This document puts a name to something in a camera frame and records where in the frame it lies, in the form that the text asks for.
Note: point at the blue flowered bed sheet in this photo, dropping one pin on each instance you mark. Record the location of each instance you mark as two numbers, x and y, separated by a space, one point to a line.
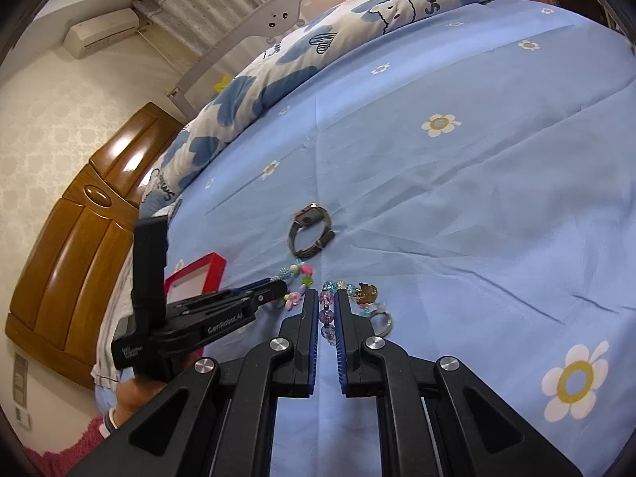
472 184

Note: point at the wooden headboard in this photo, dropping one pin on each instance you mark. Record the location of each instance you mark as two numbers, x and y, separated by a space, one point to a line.
74 258

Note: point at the person's left hand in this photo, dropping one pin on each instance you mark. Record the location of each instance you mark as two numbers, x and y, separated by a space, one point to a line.
139 395

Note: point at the white wall socket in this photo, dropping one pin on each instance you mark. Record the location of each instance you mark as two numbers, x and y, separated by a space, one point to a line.
21 387

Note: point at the white air conditioner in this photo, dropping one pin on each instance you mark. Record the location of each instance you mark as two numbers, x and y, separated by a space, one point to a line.
99 32

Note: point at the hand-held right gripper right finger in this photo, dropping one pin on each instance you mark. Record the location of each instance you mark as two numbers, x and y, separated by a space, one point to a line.
341 338

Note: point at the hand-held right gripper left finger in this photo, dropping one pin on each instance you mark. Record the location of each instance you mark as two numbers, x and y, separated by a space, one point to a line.
313 338

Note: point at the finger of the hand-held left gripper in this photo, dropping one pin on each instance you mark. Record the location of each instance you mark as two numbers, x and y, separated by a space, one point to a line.
263 292

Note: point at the red cardboard box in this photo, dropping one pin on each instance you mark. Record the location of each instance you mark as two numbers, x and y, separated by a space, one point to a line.
191 283

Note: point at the white quilt with blue hearts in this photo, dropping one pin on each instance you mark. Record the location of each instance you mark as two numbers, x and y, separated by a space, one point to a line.
298 49

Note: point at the silver wristwatch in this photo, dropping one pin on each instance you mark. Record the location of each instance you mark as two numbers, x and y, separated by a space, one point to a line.
300 238

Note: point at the grey bed guard rail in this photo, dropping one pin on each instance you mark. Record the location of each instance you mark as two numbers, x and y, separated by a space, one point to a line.
278 15

